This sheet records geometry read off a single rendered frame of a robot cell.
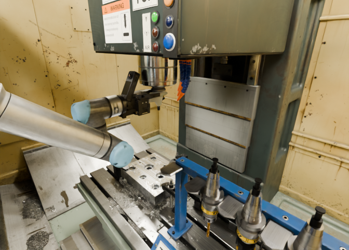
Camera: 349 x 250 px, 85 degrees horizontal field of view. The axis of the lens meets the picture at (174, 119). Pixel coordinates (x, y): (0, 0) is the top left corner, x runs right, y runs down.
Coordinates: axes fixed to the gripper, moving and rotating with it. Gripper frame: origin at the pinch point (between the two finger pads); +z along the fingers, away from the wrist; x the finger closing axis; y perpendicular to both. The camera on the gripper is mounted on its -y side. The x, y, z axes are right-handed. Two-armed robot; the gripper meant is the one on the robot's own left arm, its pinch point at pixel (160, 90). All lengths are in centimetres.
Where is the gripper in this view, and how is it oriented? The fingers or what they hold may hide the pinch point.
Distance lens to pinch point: 83.4
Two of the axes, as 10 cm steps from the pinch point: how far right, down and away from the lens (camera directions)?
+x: 6.9, 2.6, -6.7
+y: 0.1, 9.3, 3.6
